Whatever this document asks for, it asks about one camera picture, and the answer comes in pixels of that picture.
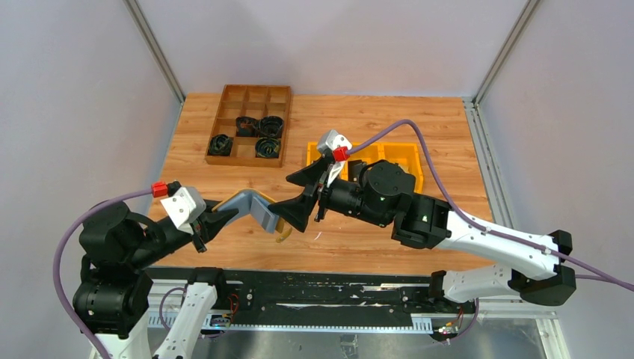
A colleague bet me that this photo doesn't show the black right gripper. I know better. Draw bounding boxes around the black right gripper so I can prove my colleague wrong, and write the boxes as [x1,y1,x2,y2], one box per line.
[268,157,391,233]

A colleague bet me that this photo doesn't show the yellow leather card holder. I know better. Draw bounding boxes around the yellow leather card holder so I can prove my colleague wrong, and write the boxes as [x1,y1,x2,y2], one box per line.
[212,188,293,245]

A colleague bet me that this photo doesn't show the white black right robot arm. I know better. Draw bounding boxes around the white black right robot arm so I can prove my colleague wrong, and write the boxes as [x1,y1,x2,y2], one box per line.
[269,159,576,313]

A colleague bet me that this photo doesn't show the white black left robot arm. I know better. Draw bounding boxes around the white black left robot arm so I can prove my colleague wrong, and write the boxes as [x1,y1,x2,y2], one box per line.
[73,200,238,358]

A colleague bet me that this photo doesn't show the black cards in bin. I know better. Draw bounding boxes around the black cards in bin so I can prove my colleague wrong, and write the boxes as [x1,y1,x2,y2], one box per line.
[348,160,375,184]

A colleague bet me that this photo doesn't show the yellow left plastic bin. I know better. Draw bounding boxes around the yellow left plastic bin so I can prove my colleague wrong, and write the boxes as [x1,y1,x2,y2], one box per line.
[307,142,349,166]

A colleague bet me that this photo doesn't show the yellow plastic bin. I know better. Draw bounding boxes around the yellow plastic bin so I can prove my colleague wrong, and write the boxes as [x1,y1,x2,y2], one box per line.
[340,143,384,181]
[382,142,424,194]
[307,142,349,166]

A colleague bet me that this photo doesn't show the yellow middle plastic bin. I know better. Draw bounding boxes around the yellow middle plastic bin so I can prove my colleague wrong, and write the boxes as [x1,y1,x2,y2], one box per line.
[340,143,384,181]

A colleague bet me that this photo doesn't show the wooden compartment tray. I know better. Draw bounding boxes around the wooden compartment tray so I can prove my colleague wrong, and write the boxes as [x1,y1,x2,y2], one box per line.
[205,85,292,168]

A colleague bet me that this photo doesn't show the yellow right plastic bin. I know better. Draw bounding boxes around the yellow right plastic bin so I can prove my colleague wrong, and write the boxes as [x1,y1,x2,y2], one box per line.
[382,142,424,194]

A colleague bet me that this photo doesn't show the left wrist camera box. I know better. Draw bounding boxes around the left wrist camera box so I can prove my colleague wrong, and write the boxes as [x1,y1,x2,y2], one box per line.
[160,186,206,235]

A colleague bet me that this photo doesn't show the black cable coil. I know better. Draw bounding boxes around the black cable coil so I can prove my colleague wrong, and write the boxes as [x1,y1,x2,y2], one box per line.
[257,116,285,139]
[235,116,259,138]
[208,135,234,156]
[255,138,281,159]

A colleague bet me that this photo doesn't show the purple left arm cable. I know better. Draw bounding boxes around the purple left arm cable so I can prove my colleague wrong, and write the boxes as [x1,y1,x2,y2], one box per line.
[52,182,170,359]

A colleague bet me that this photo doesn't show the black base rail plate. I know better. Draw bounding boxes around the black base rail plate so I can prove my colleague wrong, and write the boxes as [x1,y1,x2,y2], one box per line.
[168,267,476,333]

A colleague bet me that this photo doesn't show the aluminium frame rail right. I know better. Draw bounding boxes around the aluminium frame rail right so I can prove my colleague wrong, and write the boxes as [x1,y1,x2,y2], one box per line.
[461,96,516,229]

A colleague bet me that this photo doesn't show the aluminium frame rail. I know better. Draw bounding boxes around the aluminium frame rail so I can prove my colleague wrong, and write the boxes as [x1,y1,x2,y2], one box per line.
[461,96,516,229]
[123,0,186,105]

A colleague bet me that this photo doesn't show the aluminium frame rail left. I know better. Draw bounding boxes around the aluminium frame rail left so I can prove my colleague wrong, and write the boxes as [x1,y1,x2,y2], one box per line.
[123,0,186,105]

